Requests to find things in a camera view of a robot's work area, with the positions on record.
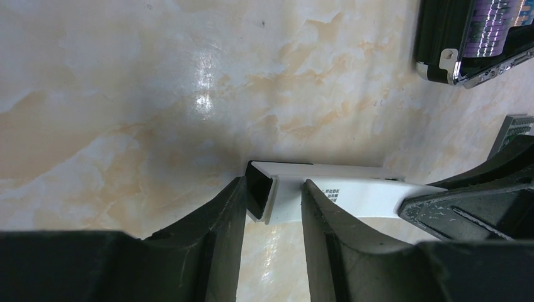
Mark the grey lego baseplate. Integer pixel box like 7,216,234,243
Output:
488,114,533,159

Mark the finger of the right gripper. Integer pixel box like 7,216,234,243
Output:
397,165,533,241
430,135,533,190

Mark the black poker chip case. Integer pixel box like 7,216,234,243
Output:
414,0,533,89

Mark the white battery cover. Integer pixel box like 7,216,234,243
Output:
262,176,445,225

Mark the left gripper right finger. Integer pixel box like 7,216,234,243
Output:
301,180,533,301

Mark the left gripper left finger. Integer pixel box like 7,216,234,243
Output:
1,177,246,301

